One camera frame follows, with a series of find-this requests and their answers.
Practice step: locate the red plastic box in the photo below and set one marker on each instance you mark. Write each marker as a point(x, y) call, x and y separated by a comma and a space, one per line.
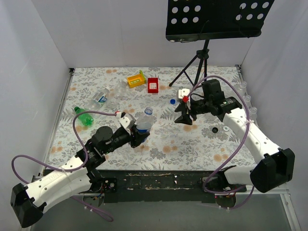
point(153, 86)

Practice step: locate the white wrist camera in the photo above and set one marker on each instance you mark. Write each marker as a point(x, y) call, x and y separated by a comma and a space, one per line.
point(182, 95)
point(126, 120)

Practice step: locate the clear bottle blue label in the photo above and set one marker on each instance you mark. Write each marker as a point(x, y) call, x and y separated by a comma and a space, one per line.
point(98, 99)

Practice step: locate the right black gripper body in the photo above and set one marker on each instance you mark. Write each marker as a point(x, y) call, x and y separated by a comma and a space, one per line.
point(188, 109)

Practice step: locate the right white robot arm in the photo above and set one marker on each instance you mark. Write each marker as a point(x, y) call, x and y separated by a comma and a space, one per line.
point(274, 165)

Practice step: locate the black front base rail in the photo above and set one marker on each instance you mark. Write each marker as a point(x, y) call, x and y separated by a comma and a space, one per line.
point(115, 186)

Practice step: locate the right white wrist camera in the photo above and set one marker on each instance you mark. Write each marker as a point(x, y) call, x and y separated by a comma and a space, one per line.
point(182, 95)

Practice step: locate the yellow plastic box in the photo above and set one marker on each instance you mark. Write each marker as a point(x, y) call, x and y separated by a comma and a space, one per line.
point(136, 80)

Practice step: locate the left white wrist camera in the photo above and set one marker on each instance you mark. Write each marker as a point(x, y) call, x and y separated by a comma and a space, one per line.
point(126, 120)

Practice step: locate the black bottle cap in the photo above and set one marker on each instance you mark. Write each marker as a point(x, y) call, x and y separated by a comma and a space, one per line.
point(215, 130)

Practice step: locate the clear Pepsi bottle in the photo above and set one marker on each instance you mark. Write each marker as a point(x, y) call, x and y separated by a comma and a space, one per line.
point(145, 122)

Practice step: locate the floral tablecloth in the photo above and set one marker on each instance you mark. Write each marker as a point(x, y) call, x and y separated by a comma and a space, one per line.
point(170, 146)

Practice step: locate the clear bottle by wall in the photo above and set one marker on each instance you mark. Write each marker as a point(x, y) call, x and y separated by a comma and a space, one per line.
point(241, 88)

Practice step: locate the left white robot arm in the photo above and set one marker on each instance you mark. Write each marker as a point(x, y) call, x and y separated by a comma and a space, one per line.
point(31, 200)

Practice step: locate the green plastic bottle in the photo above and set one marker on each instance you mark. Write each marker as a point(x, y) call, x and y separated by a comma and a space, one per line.
point(86, 119)

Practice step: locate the black music stand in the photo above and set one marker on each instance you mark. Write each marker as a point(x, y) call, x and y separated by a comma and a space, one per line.
point(194, 20)

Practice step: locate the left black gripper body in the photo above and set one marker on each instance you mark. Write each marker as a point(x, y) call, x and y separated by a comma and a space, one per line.
point(132, 139)

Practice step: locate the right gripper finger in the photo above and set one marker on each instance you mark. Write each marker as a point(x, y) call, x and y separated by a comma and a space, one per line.
point(182, 107)
point(185, 118)

